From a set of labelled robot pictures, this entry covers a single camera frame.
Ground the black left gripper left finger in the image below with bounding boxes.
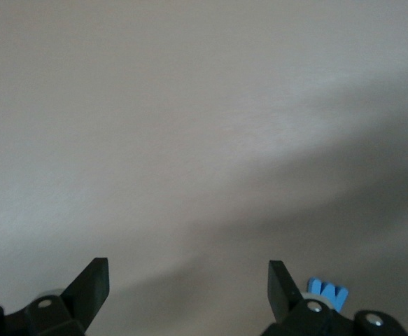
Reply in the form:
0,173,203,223
0,257,111,336

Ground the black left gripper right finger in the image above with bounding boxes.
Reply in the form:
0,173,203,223
259,259,408,336

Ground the blue foam letter W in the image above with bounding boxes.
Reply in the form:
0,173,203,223
307,277,350,312

